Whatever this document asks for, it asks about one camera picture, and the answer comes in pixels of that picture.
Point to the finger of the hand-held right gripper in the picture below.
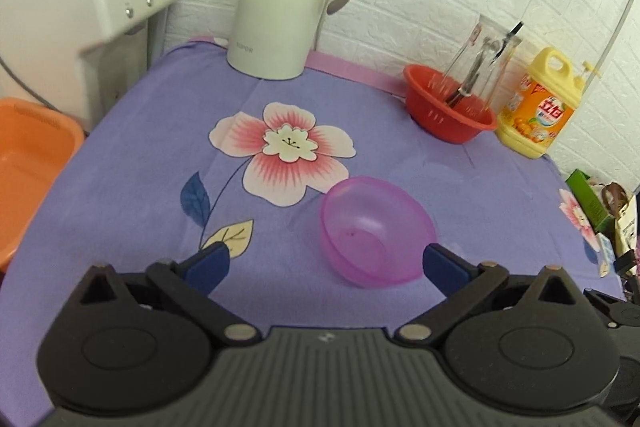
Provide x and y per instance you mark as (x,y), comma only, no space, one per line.
(615,307)

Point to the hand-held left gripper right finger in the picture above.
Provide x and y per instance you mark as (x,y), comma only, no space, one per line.
(446,269)

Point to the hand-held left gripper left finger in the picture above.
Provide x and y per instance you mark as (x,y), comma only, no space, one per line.
(206,267)

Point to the pink plastic bowl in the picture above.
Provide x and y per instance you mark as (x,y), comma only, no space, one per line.
(365,237)

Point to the pale blue box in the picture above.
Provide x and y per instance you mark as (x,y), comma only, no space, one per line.
(606,254)

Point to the purple floral tablecloth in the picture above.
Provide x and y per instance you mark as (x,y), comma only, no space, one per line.
(150,207)

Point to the white printed tote bag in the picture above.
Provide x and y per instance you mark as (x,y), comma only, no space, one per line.
(625,222)

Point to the green box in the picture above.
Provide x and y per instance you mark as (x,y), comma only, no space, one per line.
(585,197)

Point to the red plastic colander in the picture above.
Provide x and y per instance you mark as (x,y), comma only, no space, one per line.
(425,109)

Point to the yellow detergent bottle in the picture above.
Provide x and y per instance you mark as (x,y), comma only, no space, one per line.
(540,117)

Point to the orange plastic basin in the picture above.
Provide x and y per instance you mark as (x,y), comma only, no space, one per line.
(30,157)

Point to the glass jar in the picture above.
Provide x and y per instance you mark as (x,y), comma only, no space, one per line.
(492,32)

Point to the black brush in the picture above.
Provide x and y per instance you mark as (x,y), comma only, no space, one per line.
(510,36)

